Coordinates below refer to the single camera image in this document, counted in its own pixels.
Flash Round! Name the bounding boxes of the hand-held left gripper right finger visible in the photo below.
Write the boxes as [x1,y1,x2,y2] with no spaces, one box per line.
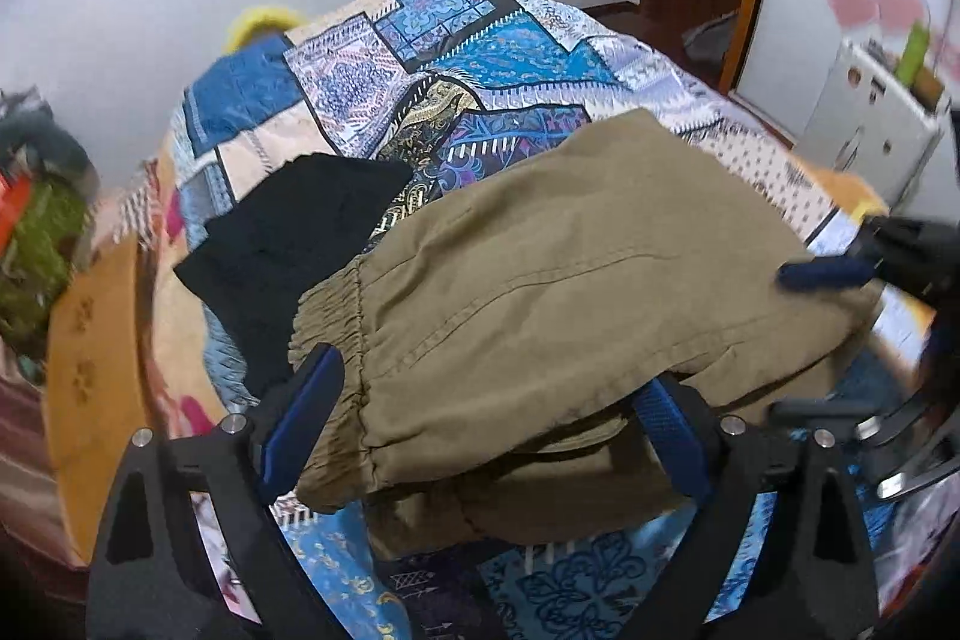
[634,375,880,640]

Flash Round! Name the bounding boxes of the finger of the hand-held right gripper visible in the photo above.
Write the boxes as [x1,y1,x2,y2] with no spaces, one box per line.
[778,257,878,293]

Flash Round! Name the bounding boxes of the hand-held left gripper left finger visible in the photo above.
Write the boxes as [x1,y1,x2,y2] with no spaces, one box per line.
[88,342,347,640]

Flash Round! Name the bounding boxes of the olive khaki pants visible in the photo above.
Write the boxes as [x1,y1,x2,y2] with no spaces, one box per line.
[289,108,886,549]

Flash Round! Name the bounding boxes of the black garment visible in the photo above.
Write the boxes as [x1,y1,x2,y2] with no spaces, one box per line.
[174,153,415,395]

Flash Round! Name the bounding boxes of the white box with green bottle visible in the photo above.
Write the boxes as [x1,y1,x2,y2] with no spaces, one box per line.
[796,37,947,214]

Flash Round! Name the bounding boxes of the orange paw-print sheet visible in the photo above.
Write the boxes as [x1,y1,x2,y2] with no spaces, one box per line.
[41,227,226,555]

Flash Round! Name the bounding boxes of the green bottle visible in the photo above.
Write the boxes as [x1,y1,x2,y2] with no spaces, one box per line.
[897,20,931,86]

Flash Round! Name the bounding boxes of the grey bag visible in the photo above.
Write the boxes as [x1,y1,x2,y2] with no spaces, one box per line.
[681,10,742,71]

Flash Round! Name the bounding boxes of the blue patchwork bedspread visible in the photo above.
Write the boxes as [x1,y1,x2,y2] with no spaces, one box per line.
[112,0,935,640]

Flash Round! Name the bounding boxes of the pile of green clothes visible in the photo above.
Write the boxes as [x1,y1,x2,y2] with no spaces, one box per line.
[0,92,102,363]

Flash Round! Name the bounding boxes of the yellow pillow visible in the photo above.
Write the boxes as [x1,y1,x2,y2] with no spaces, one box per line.
[226,5,308,52]

